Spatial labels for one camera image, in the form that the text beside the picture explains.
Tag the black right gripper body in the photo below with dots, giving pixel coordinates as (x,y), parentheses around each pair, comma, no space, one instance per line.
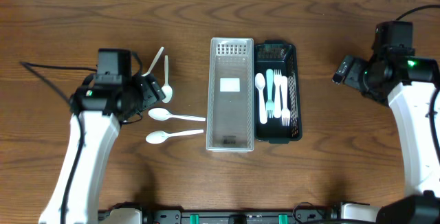
(346,71)

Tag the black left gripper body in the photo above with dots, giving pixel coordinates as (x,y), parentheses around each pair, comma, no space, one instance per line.
(151,91)

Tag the white plastic spoon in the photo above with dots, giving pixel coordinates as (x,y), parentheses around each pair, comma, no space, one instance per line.
(155,60)
(259,82)
(166,88)
(162,114)

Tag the white plastic spoon lowest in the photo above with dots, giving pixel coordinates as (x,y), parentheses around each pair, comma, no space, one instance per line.
(158,137)

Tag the white plastic fork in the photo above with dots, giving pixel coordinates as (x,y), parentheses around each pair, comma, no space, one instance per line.
(270,84)
(285,112)

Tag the white plastic fork hidden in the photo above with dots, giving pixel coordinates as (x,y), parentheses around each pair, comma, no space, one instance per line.
(277,95)

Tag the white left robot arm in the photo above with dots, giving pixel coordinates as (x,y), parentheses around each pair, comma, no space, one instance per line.
(100,106)

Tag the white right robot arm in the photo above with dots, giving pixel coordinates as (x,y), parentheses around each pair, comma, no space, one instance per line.
(410,87)

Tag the black plastic basket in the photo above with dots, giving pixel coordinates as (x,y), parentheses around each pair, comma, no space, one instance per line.
(279,55)

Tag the clear plastic basket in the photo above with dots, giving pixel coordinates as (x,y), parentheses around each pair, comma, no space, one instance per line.
(230,118)

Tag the black rail with green clips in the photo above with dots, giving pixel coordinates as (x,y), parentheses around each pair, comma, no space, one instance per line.
(301,214)

